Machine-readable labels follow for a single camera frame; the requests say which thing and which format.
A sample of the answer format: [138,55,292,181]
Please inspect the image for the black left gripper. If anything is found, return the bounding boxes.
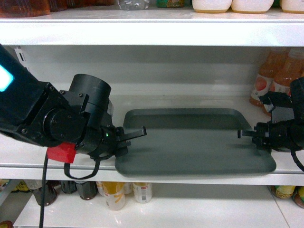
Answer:
[76,125,147,161]

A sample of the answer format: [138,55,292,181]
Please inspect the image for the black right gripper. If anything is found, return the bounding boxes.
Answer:
[237,120,299,152]

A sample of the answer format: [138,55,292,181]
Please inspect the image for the grey rectangular serving tray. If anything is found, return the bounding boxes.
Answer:
[115,108,276,176]

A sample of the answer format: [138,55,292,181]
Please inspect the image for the white label drink bottle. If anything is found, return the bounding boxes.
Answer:
[133,182,152,203]

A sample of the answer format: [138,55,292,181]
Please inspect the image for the yellow juice bottle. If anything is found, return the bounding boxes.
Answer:
[102,181,126,211]

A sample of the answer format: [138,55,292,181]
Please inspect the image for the orange juice bottle back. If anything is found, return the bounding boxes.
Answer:
[249,47,287,107]

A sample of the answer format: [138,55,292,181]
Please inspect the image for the orange juice bottle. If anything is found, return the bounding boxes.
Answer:
[260,47,304,95]
[249,47,287,107]

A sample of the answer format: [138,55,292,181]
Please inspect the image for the orange juice bottle middle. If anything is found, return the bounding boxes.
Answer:
[260,47,304,95]

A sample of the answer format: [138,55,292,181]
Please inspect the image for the white metal shelf unit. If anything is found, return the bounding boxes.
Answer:
[0,7,304,228]

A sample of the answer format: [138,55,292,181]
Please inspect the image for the dark soy sauce bottle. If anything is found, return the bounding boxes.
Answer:
[24,180,57,206]

